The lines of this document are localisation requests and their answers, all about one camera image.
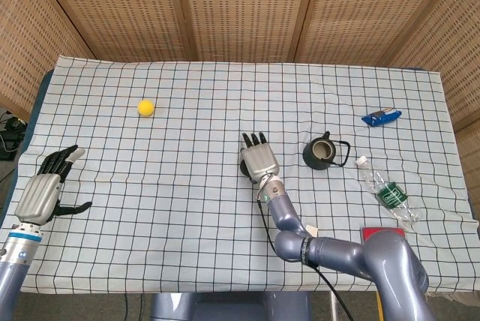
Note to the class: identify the woven bamboo folding screen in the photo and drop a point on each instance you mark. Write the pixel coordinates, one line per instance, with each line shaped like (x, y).
(243, 9)

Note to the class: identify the black cast iron teapot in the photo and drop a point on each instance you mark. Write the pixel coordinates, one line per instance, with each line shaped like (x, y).
(313, 158)

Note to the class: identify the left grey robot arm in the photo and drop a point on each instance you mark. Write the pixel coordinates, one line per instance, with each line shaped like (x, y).
(17, 257)

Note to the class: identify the grey robot torso base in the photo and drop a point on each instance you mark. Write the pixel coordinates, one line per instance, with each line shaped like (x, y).
(225, 308)

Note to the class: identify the yellow foam ball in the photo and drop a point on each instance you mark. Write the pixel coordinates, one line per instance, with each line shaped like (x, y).
(146, 107)

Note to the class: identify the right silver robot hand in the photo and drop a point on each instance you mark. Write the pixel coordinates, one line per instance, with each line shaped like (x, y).
(260, 161)

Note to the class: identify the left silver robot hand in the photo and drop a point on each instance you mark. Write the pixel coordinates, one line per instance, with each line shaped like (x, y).
(39, 197)

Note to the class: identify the blue checkered tablecloth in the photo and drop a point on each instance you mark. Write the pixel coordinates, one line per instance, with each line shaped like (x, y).
(210, 216)

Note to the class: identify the clear plastic bottle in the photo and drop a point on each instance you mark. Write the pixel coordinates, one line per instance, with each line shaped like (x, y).
(388, 195)

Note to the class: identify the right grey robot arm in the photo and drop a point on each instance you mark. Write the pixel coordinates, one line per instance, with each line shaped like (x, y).
(386, 264)

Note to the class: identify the red and white box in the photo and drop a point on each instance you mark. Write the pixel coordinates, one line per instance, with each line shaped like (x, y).
(382, 231)

